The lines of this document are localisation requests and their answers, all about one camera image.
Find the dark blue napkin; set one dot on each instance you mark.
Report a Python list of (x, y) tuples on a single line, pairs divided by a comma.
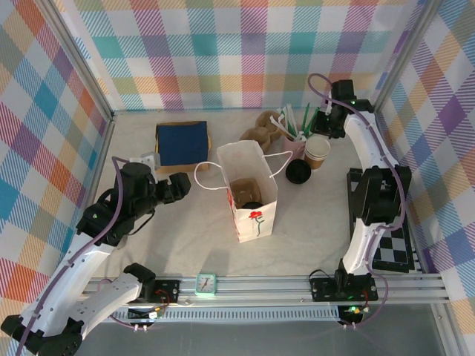
[(182, 142)]

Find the black plastic cup lid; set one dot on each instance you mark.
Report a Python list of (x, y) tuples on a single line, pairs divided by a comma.
[(253, 205)]

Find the white flower-print paper bag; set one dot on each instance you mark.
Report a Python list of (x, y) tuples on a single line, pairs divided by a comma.
[(256, 226)]

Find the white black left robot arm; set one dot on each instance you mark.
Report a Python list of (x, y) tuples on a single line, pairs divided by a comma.
[(63, 291)]

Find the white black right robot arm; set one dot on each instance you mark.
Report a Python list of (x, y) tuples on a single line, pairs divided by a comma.
[(378, 193)]

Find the white paper-wrapped straw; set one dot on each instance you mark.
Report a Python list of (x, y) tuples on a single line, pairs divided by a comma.
[(284, 113), (291, 118), (278, 120)]

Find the pink straw holder cup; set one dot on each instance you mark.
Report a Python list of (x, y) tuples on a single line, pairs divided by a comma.
[(293, 145)]

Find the stack of brown paper cups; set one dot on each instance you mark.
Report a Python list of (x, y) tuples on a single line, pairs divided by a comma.
[(317, 159)]

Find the stack of black cup lids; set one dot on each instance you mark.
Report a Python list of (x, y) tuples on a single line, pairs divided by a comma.
[(298, 171)]

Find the small teal clock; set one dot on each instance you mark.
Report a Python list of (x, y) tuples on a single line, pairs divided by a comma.
[(206, 285)]

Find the small controller circuit board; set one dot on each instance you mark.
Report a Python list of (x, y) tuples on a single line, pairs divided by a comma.
[(352, 311), (143, 314)]

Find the black grey checkerboard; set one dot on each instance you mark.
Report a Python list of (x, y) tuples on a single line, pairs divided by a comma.
[(393, 248)]

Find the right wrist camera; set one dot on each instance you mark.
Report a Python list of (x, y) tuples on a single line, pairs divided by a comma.
[(328, 107)]

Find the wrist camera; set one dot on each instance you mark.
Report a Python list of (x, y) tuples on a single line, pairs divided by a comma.
[(328, 107), (152, 159)]

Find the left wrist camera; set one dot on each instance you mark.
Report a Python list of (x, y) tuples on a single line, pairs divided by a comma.
[(152, 159)]

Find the aluminium frame post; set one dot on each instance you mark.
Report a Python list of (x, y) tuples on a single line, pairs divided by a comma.
[(404, 55), (76, 55)]

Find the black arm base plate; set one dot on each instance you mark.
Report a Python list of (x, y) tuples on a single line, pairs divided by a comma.
[(323, 291), (167, 293)]

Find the aluminium table front rail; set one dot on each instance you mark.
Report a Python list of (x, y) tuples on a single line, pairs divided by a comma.
[(259, 291)]

